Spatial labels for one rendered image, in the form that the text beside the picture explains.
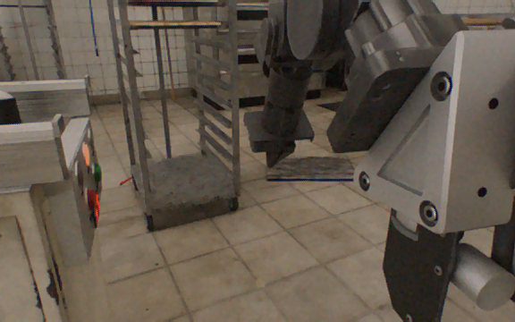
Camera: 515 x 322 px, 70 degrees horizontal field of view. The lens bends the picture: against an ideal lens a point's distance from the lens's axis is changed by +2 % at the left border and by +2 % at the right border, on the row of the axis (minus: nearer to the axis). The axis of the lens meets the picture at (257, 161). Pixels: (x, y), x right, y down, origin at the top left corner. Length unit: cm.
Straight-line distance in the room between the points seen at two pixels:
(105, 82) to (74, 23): 68
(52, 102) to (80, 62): 403
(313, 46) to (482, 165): 16
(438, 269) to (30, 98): 66
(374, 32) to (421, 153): 9
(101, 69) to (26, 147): 435
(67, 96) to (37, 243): 32
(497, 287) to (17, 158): 49
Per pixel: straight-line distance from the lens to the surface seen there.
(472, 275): 42
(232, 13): 170
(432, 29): 27
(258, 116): 58
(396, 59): 23
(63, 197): 51
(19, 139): 45
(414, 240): 46
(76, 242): 54
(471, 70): 22
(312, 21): 32
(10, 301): 53
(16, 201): 47
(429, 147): 23
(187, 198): 188
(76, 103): 73
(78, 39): 474
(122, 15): 160
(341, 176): 246
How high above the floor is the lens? 101
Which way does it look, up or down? 22 degrees down
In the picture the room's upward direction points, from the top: straight up
